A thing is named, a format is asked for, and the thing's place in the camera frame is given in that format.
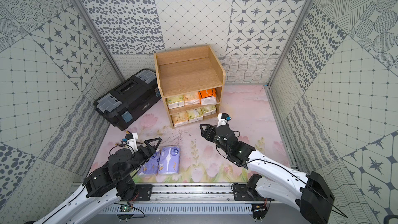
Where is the purple tissue pack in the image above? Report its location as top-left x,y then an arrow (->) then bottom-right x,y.
138,149 -> 160,176
159,146 -> 180,175

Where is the orange tissue pack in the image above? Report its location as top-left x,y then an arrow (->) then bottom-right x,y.
199,88 -> 217,106

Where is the beige tissue pack shelf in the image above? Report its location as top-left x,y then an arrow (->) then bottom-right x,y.
183,92 -> 201,105

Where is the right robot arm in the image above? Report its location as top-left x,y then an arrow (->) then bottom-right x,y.
200,124 -> 335,224

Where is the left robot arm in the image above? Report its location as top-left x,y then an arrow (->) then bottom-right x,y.
30,138 -> 162,224

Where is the green tissue pack bottom right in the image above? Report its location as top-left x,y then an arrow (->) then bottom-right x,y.
201,105 -> 217,116

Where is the green tissue pack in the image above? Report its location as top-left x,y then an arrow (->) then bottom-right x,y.
201,105 -> 217,116
187,108 -> 203,123

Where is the green tissue pack bottom middle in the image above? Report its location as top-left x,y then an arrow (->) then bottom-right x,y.
187,108 -> 203,123

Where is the yellow tissue pack bottom left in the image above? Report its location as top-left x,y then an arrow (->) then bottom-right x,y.
171,112 -> 189,127

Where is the green tissue pack middle shelf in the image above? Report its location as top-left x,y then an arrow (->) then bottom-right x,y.
166,95 -> 185,110

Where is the wooden shelf unit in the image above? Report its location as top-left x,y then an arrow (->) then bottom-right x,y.
154,45 -> 226,128

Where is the black plastic toolbox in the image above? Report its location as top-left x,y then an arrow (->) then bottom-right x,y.
94,69 -> 161,131

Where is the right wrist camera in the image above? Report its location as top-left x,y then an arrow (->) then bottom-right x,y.
217,113 -> 232,127

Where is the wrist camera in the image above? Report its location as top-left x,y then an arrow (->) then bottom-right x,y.
123,132 -> 138,151
217,113 -> 232,127

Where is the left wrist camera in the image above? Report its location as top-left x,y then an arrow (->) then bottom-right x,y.
123,132 -> 138,151

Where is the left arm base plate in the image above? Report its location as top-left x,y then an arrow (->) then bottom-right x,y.
117,184 -> 153,202

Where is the aluminium mounting rail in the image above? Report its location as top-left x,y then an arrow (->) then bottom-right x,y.
66,183 -> 321,205

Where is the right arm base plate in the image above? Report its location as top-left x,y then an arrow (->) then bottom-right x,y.
231,174 -> 265,201

